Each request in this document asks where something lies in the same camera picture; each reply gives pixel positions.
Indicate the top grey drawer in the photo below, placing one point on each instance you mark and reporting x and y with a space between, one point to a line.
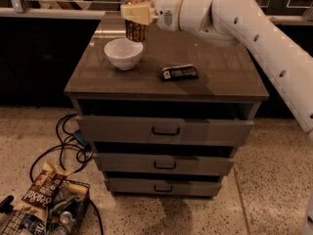
157 130

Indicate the silver can in basket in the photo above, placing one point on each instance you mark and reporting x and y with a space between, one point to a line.
67 221

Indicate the sea salt chip bag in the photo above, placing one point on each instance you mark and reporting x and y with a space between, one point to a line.
43 191

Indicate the orange soda can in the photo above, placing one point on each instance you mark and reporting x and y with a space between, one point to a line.
135 31

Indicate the middle grey drawer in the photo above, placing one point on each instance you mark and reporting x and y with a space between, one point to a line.
138 163

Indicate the grey drawer cabinet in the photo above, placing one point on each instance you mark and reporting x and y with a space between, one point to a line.
228 87

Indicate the black object floor left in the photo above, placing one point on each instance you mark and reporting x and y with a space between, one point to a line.
6 205

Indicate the black snack bar packet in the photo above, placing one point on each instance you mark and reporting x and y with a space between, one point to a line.
178 73

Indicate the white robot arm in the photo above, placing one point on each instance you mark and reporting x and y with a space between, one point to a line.
228 22

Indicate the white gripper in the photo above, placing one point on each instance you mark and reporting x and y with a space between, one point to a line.
166 13

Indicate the bottom grey drawer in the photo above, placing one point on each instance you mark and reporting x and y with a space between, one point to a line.
162 187

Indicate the blue plug box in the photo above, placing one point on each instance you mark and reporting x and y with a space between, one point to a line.
80 138

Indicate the white ceramic bowl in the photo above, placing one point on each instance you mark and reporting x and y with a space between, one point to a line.
123 53

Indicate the grey drawer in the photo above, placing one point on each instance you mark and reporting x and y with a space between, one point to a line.
138 163
162 187
157 130

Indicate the black wire basket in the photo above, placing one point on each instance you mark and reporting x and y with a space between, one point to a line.
73 197

